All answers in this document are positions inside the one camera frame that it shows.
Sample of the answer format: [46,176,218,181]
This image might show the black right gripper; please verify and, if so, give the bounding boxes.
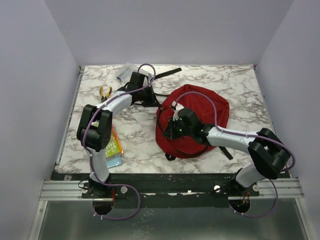
[162,116,193,141]

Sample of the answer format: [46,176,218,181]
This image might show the red backpack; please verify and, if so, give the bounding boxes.
[155,84,230,161]

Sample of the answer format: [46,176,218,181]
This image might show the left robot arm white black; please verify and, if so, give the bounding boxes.
[76,71,157,198]

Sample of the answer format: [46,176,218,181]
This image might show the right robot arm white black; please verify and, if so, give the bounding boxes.
[162,107,293,196]

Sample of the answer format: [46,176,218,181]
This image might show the clear plastic organizer box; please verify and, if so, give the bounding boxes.
[115,62,139,83]

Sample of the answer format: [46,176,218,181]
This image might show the yellow black pliers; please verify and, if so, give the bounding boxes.
[99,85,113,103]

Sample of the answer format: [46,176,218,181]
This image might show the light blue notebook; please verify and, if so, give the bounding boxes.
[106,155,123,169]

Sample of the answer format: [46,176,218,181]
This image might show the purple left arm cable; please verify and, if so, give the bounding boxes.
[82,63,157,221]

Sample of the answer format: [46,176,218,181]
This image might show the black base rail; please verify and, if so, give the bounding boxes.
[50,172,260,209]

